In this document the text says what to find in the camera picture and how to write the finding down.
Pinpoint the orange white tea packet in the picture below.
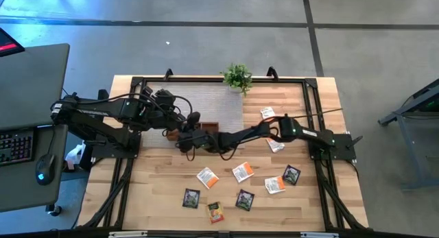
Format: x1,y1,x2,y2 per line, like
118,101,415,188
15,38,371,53
231,161,255,184
265,137,286,154
195,167,220,190
263,176,287,195
259,106,276,120

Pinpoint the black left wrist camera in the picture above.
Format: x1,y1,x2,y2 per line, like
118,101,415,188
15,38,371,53
150,88,176,107

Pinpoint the black caster wheel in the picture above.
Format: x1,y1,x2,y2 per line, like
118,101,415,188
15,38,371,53
46,204,63,217

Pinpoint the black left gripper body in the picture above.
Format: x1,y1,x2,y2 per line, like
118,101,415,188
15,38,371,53
145,100,188,131

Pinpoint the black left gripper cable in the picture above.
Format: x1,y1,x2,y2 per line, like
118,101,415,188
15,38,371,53
73,92,195,129

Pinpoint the grey woven placemat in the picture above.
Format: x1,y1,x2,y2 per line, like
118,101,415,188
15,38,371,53
142,82,246,150

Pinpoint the black backlit keyboard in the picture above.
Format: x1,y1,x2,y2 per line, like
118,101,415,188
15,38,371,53
0,128,37,167

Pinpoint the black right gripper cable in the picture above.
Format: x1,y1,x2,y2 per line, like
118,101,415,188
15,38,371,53
186,141,241,163

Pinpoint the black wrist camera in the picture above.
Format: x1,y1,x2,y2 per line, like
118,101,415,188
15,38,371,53
187,110,202,129
150,88,176,107

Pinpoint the grey metal stand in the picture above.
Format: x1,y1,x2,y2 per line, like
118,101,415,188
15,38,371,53
378,78,439,193

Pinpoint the grey desk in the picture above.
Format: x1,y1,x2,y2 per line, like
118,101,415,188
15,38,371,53
0,123,69,213

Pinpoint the white plastic object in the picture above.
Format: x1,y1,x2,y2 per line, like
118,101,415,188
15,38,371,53
64,143,86,172

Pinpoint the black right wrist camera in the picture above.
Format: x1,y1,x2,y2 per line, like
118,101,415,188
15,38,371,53
187,110,202,129

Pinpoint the silver metal bracket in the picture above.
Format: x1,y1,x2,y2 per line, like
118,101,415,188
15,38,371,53
108,230,148,238
300,231,340,238

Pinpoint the black device red screen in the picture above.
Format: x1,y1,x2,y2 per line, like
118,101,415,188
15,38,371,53
0,27,25,58

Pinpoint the green plant white pot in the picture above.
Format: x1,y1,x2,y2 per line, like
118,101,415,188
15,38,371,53
220,62,254,97

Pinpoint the black computer mouse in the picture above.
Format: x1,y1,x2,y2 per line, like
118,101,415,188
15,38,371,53
35,153,56,187

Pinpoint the thin right arm cable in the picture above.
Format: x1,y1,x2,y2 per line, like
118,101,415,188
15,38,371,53
285,108,344,119

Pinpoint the dark purple tea packet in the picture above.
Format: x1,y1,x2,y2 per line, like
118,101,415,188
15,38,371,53
281,164,302,186
235,189,255,212
182,188,201,209

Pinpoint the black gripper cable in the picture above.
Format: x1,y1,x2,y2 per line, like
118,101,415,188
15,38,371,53
73,92,195,129
186,141,241,163

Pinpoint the brown wooden compartment box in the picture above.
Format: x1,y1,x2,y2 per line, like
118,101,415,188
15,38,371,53
167,121,221,142

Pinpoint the orange mango tea packet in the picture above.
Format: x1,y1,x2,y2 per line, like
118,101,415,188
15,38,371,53
206,201,226,224

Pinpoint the black aluminium table frame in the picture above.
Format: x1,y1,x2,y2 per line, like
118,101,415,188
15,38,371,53
77,67,370,238

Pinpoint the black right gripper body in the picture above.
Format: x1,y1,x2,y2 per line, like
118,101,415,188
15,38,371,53
185,128,220,154

